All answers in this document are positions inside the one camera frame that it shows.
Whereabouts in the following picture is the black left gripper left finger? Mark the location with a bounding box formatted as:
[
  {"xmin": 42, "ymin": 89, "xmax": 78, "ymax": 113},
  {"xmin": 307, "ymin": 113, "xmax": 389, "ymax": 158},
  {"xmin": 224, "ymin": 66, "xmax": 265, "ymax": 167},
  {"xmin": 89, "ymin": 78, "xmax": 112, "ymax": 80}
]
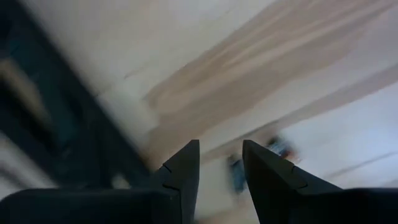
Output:
[{"xmin": 0, "ymin": 139, "xmax": 200, "ymax": 224}]

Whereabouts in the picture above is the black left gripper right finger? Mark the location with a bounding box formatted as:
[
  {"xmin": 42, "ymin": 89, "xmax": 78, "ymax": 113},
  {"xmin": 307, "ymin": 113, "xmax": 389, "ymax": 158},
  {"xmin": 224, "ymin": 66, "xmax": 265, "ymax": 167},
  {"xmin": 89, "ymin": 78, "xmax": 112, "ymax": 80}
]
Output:
[{"xmin": 242, "ymin": 139, "xmax": 398, "ymax": 224}]

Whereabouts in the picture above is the black aluminium table frame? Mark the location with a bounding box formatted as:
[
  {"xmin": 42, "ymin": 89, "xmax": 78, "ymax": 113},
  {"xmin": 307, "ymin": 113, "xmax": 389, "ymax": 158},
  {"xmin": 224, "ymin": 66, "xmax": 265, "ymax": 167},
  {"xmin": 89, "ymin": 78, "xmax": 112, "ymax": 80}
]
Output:
[{"xmin": 0, "ymin": 0, "xmax": 153, "ymax": 192}]

